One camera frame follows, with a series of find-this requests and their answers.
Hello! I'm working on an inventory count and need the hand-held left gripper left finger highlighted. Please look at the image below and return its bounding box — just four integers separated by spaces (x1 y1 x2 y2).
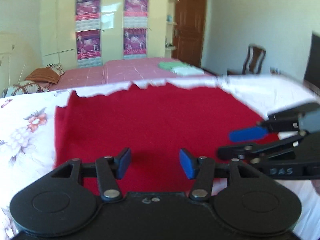
51 147 132 202

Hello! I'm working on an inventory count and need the pink checked bedspread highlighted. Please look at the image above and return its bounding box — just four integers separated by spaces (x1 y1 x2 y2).
49 57 218 90

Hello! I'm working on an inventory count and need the dark wooden chair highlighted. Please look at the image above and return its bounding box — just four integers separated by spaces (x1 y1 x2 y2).
241 44 267 75

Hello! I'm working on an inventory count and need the purple wall poster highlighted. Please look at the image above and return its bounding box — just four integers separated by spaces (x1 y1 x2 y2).
122 27 147 59
75 0 101 32
76 29 102 67
124 0 148 28

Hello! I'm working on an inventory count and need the red knit sweater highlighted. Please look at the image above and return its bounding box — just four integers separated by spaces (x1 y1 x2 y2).
54 81 280 195

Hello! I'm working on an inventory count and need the brown wooden door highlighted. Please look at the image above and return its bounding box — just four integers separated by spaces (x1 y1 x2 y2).
171 0 208 68

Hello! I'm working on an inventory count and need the black television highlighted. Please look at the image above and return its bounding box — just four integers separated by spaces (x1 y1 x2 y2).
304 32 320 93

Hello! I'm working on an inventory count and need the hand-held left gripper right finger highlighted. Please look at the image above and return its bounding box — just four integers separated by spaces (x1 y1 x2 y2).
179 148 265 202

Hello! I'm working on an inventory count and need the orange striped pillow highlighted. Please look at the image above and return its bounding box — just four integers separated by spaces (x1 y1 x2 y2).
25 67 63 84

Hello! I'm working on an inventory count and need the cream round headboard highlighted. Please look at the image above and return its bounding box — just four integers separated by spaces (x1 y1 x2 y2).
0 31 42 95

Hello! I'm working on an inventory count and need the green folded cloth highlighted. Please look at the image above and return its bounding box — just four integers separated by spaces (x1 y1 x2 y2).
158 61 189 72

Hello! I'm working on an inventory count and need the cream wardrobe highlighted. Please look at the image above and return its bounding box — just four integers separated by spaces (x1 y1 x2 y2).
40 0 225 68

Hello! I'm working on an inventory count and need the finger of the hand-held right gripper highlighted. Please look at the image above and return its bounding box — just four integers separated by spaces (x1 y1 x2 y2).
217 132 308 165
229 102 320 142

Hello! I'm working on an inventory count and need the white floral bed sheet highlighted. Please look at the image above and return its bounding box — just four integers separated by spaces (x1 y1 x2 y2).
0 74 320 240

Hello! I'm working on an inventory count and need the floral patterned pillow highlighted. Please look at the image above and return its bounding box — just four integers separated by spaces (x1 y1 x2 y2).
1 80 54 98

